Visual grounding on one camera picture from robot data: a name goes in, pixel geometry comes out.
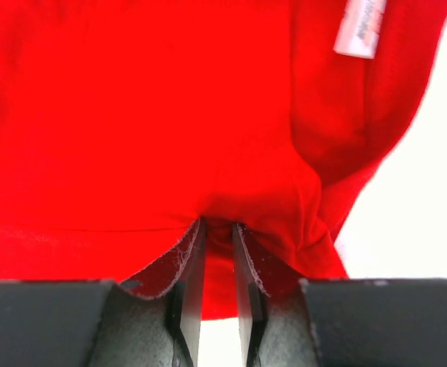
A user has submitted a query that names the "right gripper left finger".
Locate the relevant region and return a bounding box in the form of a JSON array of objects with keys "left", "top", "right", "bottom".
[{"left": 0, "top": 220, "right": 205, "bottom": 366}]

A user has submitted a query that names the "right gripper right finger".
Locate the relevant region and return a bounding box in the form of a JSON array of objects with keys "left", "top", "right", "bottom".
[{"left": 233, "top": 224, "right": 447, "bottom": 366}]

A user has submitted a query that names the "red t shirt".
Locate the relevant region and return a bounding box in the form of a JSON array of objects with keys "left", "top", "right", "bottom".
[{"left": 0, "top": 1, "right": 447, "bottom": 320}]

